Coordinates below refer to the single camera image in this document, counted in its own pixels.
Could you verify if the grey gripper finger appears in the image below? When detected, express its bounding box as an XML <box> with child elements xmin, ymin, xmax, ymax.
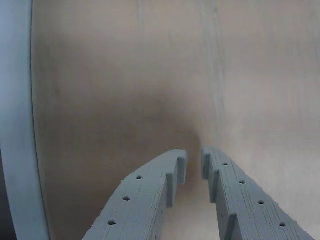
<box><xmin>200</xmin><ymin>146</ymin><xmax>316</xmax><ymax>240</ymax></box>
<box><xmin>84</xmin><ymin>149</ymin><xmax>188</xmax><ymax>240</ymax></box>

